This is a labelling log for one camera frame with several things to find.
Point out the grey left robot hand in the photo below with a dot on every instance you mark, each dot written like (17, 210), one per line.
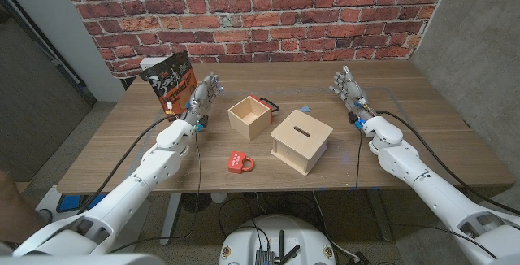
(201, 100)

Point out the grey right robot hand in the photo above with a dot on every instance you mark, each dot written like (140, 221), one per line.
(353, 92)

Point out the wooden drawer with red front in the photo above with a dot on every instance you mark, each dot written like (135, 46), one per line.
(252, 127)

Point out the wooden box with slot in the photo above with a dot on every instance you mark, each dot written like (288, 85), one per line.
(308, 145)

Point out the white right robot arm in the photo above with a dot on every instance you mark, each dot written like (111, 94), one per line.
(426, 183)

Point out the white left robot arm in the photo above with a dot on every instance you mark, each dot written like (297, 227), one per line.
(134, 183)

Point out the black orange snack package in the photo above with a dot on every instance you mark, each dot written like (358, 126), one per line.
(170, 82)

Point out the red padlock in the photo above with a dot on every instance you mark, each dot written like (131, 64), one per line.
(235, 161)

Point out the black round floor object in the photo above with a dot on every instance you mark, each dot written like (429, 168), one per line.
(195, 203)

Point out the white table leg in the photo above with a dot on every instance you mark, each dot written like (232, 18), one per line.
(170, 220)

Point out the grey table leg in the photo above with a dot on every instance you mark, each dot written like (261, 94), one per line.
(380, 216)

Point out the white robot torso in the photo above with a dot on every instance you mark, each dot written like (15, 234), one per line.
(243, 240)

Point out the black antenna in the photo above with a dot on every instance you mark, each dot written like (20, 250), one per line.
(281, 244)
(292, 253)

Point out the white floor base blue pads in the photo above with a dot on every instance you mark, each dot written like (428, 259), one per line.
(69, 202)

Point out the grey finned electronics module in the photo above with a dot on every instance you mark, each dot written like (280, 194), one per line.
(264, 257)

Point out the printed brick wall backdrop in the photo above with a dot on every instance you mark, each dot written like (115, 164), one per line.
(264, 13)

